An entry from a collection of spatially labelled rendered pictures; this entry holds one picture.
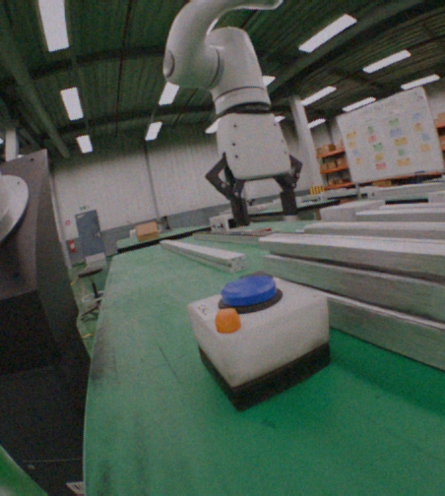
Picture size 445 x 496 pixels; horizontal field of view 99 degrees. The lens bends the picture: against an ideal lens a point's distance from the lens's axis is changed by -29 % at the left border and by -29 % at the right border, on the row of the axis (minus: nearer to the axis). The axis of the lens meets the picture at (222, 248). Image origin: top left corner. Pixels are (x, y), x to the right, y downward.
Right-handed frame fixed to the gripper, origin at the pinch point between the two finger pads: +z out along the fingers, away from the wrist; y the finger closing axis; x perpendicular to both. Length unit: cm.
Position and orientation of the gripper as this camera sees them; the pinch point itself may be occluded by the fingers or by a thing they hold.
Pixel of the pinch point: (267, 213)
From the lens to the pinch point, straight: 39.7
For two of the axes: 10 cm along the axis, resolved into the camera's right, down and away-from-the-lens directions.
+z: 2.0, 9.7, 1.4
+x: 3.6, 0.6, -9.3
